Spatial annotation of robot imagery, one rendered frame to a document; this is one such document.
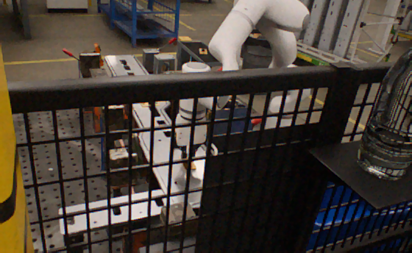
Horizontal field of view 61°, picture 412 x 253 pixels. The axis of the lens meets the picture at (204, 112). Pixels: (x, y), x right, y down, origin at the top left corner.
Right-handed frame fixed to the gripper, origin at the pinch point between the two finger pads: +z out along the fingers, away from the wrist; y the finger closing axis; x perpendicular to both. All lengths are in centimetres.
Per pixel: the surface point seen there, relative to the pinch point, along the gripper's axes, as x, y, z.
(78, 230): 19.9, 36.9, 3.3
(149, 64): -103, -15, 5
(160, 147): -11.9, 6.0, 3.3
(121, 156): -3.5, 21.6, -1.1
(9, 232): 67, 44, -45
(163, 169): 1.1, 8.7, 3.3
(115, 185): -3.4, 23.3, 10.1
